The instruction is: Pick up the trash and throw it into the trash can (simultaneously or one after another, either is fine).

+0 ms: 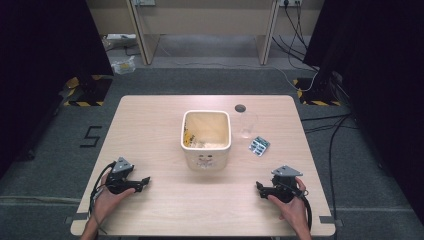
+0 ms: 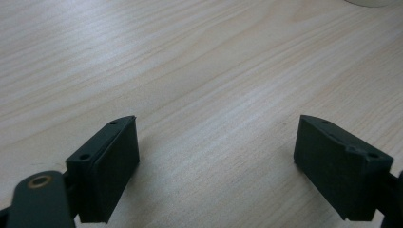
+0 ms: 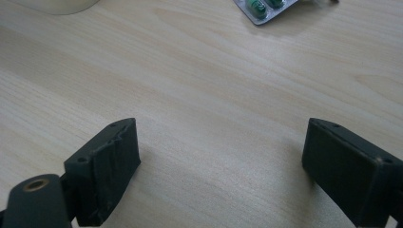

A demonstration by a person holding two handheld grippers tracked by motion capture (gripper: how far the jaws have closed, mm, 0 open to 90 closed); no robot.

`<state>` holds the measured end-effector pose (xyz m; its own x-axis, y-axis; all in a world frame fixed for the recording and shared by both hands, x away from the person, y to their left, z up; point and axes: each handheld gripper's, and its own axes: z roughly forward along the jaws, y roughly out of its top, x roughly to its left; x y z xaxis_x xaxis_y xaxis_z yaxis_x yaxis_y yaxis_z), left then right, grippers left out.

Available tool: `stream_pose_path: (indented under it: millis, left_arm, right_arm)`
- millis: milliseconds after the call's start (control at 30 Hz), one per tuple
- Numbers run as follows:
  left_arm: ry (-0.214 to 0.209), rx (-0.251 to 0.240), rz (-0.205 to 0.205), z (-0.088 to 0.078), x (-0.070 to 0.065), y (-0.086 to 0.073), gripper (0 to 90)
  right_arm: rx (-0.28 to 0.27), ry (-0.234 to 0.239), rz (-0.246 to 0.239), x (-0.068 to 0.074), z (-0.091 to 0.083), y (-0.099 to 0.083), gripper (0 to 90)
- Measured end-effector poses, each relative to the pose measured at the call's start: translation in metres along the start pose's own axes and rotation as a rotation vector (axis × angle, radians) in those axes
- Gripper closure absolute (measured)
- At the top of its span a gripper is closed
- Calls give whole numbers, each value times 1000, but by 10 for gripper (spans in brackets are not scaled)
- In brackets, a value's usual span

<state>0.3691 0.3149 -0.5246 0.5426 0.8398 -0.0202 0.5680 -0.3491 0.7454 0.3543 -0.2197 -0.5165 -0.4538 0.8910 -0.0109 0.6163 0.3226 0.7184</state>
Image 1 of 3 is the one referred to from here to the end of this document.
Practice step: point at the white square bin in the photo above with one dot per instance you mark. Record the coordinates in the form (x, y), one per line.
(206, 140)

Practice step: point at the person's right hand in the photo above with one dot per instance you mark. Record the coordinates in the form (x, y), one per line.
(293, 210)

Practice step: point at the clear plastic bag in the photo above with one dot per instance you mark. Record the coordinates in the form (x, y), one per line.
(123, 65)

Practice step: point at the clear plastic cup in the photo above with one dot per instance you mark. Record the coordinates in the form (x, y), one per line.
(247, 125)

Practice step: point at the black curtain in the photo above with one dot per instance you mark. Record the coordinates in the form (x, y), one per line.
(376, 83)
(40, 66)

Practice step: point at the white power strip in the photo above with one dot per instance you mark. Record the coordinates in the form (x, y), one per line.
(120, 36)

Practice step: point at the person's left hand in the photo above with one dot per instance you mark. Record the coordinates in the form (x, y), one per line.
(106, 201)

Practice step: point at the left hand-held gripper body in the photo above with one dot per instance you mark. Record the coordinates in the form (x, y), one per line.
(120, 173)

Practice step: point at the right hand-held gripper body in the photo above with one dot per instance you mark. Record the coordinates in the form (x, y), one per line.
(283, 186)

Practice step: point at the light wooden desk frame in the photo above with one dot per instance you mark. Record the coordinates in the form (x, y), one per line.
(206, 16)

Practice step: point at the blister pack of pills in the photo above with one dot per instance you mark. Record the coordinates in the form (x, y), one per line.
(259, 146)

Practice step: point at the black stand base striped tape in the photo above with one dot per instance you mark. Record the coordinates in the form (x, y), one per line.
(91, 91)
(318, 95)

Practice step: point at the white wall socket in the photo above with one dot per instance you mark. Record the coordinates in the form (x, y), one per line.
(290, 2)

